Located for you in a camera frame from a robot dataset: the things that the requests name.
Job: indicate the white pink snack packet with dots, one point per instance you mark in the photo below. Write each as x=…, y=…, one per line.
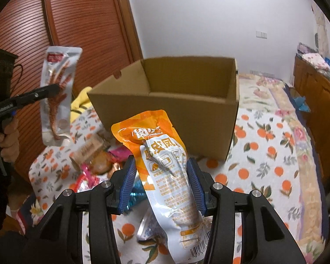
x=88, y=180

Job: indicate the brown meat snack packet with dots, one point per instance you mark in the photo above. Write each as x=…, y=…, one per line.
x=93, y=155

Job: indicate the wooden louvered wardrobe door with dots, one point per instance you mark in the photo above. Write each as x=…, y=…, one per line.
x=28, y=27

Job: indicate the orange chicken feet snack bag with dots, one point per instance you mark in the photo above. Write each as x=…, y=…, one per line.
x=161, y=161

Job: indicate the person's left hand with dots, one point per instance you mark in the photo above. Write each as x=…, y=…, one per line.
x=9, y=142

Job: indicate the orange print tablecloth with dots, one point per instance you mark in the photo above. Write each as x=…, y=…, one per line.
x=271, y=151

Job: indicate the yellow cloth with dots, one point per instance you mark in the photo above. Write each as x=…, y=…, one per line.
x=80, y=104

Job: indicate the folded floral cloth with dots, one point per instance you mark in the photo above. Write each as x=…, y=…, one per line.
x=316, y=61

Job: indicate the white red snack packet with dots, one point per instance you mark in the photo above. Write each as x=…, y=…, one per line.
x=59, y=68

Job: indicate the blue foil candy wrapper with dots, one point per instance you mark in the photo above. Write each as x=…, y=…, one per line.
x=137, y=195

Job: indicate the silver printed snack packet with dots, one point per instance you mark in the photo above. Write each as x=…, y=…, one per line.
x=149, y=228

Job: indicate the blue object near cabinet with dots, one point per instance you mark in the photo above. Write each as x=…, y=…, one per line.
x=301, y=104

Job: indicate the brown cardboard box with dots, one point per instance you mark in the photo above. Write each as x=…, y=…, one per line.
x=199, y=94

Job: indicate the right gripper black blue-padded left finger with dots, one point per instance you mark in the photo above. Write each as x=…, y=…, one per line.
x=58, y=236

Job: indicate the wooden sideboard cabinet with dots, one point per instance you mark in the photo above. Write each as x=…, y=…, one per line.
x=315, y=87

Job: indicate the white wall switch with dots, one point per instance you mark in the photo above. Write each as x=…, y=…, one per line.
x=261, y=35

